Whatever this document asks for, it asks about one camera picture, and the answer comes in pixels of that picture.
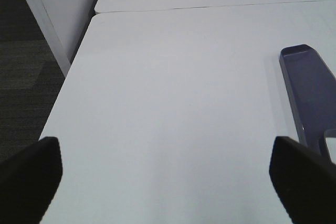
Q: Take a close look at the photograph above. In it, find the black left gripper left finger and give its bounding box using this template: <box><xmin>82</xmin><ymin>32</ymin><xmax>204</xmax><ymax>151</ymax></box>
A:
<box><xmin>1</xmin><ymin>137</ymin><xmax>62</xmax><ymax>223</ymax></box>

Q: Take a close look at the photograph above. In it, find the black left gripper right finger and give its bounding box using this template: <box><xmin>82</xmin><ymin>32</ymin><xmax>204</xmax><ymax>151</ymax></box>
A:
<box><xmin>269</xmin><ymin>136</ymin><xmax>335</xmax><ymax>223</ymax></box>

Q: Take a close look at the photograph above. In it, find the purple plastic dustpan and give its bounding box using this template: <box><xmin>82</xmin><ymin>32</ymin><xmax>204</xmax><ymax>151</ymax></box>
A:
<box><xmin>279</xmin><ymin>44</ymin><xmax>335</xmax><ymax>159</ymax></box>

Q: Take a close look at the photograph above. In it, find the white partition panel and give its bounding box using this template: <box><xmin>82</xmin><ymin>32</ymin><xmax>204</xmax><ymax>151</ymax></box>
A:
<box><xmin>26</xmin><ymin>0</ymin><xmax>97</xmax><ymax>75</ymax></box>

